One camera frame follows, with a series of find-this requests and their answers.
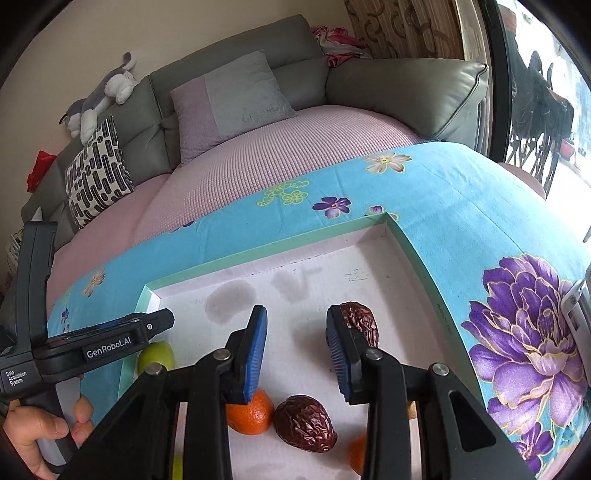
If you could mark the red bag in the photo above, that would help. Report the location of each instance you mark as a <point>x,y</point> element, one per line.
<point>39,168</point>

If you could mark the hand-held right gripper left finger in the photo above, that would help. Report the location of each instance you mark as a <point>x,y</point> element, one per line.
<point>256,350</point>

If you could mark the white tray with green rim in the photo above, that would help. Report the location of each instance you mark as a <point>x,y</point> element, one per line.
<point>286,286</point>

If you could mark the black window frame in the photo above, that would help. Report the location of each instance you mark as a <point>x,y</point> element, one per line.
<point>501,92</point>

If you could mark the grey leather sofa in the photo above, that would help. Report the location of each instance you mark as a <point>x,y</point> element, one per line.
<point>406,92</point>

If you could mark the brown patterned curtain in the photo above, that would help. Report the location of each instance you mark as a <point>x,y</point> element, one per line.
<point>406,27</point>

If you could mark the small tan longan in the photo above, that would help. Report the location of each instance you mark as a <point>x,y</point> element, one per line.
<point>412,410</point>

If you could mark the grey white plush toy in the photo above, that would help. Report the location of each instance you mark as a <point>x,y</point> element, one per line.
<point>115,85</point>

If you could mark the green mango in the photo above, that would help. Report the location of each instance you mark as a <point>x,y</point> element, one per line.
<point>157,355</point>

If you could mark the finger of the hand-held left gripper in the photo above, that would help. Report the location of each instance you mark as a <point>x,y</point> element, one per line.
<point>157,321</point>

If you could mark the pink floral cloth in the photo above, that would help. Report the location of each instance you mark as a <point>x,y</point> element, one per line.
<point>339,44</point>

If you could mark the purple grey pillow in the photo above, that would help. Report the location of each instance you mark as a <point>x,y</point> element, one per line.
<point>231,106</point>

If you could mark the blue floral tablecloth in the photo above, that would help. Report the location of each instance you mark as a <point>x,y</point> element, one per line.
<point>461,221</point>

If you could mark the black outdoor chairs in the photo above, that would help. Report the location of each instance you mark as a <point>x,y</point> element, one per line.
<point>535,106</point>

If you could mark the orange tangerine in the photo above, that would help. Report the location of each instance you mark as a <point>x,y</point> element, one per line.
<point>358,454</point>
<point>256,415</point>

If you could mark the pink sofa cover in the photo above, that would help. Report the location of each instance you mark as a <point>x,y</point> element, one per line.
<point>277,161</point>

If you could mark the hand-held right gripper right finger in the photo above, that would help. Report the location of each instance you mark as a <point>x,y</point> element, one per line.
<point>339,355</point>

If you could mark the person's left hand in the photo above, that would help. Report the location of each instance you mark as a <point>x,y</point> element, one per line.
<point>27,429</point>

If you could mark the black white patterned pillow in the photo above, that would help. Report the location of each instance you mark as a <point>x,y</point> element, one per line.
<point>97,180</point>

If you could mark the white grey device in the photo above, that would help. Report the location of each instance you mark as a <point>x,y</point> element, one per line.
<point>579,318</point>

